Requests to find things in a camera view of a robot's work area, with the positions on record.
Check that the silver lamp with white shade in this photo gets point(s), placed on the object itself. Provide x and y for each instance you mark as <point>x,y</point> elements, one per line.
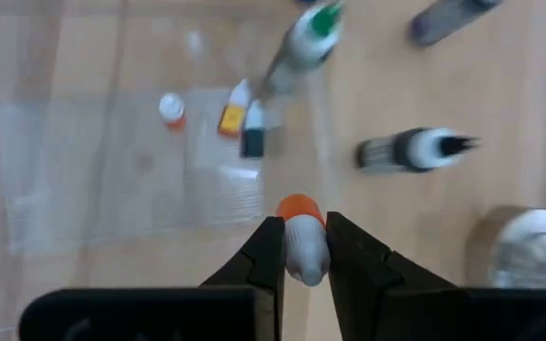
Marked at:
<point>533,246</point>

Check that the small yellow dye bottle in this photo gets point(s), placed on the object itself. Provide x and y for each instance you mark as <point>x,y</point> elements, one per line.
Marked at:
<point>233,116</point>

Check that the large green food coloring bottle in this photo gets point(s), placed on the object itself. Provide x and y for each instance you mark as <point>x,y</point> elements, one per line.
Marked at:
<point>301,47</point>

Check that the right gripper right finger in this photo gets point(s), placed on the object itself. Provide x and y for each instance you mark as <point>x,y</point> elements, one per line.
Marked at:
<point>353,256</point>

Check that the small orange dye bottle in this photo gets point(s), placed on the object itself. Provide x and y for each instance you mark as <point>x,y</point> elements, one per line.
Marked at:
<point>303,241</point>
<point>172,111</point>

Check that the small dark green dye bottle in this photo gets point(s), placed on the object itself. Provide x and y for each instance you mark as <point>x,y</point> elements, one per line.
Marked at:
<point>253,137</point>

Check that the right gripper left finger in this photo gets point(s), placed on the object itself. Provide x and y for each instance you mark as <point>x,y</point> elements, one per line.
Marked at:
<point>266,256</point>

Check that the large black food coloring bottle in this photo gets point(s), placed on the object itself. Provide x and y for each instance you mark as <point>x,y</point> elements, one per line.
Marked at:
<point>410,149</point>

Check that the large purple food coloring bottle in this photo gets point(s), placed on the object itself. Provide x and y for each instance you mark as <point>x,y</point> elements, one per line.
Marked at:
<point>448,19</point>

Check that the clear plastic container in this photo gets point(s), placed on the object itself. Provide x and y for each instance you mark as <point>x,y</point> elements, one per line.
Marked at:
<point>88,166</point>

